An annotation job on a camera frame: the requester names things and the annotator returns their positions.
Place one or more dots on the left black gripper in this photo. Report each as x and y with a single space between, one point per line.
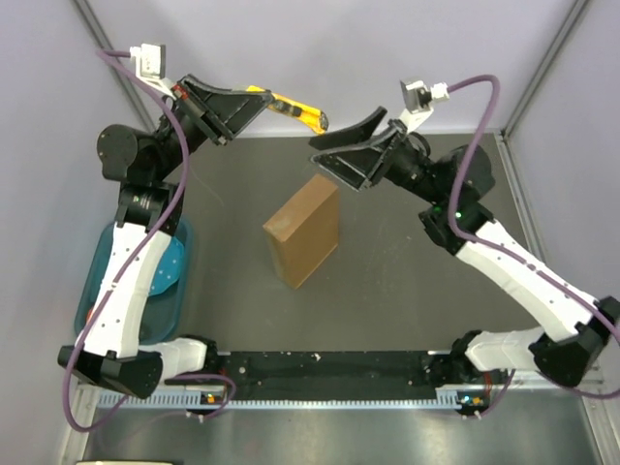
225 113

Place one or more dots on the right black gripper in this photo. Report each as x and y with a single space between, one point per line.
358 167

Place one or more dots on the yellow utility knife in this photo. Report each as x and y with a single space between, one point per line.
313 118

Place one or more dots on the brown cardboard express box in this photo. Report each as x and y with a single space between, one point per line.
304 231

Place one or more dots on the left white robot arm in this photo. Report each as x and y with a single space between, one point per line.
108 353

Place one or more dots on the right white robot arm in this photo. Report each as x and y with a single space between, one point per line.
572 328

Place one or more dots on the blue perforated plate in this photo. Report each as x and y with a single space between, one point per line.
169 268

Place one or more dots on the teal plastic bin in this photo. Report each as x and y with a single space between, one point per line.
161 313

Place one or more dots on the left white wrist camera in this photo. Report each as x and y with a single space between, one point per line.
150 64

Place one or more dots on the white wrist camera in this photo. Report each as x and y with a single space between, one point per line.
419 100
150 64

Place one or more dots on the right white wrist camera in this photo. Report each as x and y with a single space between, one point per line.
419 100

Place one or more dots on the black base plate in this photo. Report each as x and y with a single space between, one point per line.
345 376

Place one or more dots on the grey cable duct rail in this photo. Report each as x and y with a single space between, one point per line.
197 400

